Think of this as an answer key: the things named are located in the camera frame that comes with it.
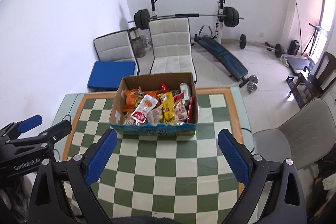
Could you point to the blue black workout bench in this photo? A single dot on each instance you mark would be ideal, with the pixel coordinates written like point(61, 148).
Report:
point(235, 68)

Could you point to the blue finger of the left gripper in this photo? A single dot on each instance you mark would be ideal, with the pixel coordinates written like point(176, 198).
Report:
point(28, 124)

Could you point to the white padded chair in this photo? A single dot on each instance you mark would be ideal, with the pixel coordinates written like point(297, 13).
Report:
point(171, 43)
point(116, 46)

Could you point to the white orange sauce packet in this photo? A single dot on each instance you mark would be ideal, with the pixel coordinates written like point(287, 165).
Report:
point(141, 112)

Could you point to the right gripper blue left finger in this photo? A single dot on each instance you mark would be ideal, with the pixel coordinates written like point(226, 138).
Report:
point(85, 169)

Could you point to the chrome dumbbell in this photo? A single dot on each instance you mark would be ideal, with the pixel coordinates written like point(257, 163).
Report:
point(252, 83)

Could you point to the orange snack packet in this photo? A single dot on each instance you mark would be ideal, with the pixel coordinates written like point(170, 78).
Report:
point(153, 93)

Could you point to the white padded chair left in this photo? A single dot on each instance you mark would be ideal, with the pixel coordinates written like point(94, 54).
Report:
point(116, 46)

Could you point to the cardboard snack box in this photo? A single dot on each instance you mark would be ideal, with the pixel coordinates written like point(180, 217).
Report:
point(166, 82)

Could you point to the red white shrimp packet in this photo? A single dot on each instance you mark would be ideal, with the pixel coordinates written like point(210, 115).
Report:
point(179, 109)

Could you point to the dark wooden chair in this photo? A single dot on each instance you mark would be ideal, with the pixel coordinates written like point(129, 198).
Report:
point(309, 85)

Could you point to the orange snack bag in box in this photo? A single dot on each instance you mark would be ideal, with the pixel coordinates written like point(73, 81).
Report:
point(132, 99)

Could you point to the yellow snack bag in box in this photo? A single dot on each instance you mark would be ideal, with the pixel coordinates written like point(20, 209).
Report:
point(167, 103)

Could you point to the white padded chair centre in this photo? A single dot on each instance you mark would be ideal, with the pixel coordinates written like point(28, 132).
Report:
point(171, 43)

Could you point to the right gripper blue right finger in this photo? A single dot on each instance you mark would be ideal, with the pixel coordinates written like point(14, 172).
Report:
point(249, 170)

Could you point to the green checkered table mat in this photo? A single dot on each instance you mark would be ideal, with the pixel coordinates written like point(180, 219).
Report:
point(185, 178)

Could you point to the red snack packet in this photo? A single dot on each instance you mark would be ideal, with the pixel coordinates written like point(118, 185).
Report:
point(190, 110)

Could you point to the grey armchair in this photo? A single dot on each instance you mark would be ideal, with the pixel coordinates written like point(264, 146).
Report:
point(305, 138)

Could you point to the pink yellow snack bag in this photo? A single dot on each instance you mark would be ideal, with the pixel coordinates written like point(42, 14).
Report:
point(155, 116)

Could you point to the blue seat cushion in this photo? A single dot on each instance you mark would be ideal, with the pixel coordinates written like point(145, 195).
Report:
point(107, 75)

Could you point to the white snack bag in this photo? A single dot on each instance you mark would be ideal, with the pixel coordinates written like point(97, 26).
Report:
point(185, 89)

